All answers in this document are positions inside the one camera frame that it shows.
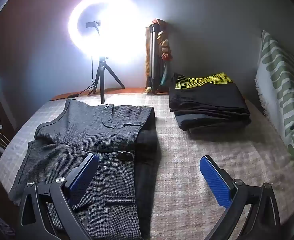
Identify folded black pants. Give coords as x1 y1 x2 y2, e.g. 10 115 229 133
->
174 112 251 134

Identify black phone holder clamp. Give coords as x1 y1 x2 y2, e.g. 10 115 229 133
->
85 20 101 34

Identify checked bed sheet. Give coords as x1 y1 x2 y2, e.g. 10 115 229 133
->
0 94 294 240

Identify grey houndstooth pants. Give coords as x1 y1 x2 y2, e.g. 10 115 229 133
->
8 99 161 240

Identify black pants with yellow pattern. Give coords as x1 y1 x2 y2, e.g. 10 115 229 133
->
169 72 251 117

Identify black power cable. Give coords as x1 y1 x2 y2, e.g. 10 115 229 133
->
48 61 99 102

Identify teal cloth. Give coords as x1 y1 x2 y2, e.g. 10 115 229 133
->
161 62 170 87

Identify black tripod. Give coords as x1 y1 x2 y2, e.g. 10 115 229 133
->
88 56 126 105

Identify white ring light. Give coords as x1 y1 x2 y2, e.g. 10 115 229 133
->
67 0 147 58

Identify folded silver light stand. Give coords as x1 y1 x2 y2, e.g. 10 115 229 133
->
148 24 163 92

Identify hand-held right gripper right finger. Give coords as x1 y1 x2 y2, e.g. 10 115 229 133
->
199 155 281 240

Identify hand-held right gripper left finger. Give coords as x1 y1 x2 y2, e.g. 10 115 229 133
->
18 153 99 240

